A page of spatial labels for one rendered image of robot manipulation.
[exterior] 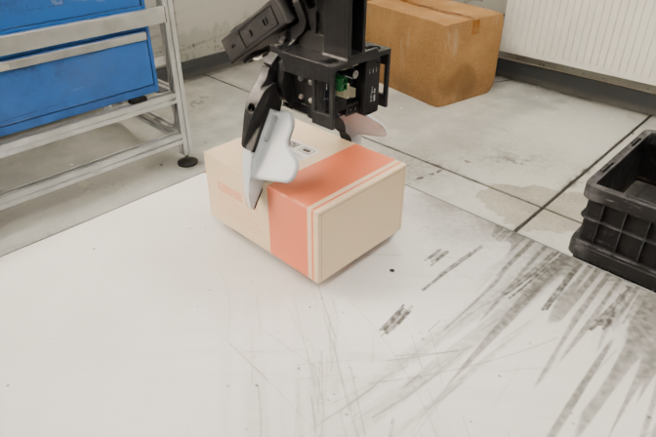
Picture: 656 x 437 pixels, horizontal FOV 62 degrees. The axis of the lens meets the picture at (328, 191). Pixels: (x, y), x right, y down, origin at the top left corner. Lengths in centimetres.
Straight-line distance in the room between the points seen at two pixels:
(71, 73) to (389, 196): 154
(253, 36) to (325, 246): 19
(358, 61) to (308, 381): 25
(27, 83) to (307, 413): 162
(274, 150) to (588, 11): 256
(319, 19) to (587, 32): 254
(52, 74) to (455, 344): 165
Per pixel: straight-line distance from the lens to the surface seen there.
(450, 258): 56
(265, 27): 49
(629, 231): 99
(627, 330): 53
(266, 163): 47
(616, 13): 289
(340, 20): 43
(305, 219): 47
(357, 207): 49
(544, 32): 303
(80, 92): 198
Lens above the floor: 103
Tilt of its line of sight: 31 degrees down
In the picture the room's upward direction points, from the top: straight up
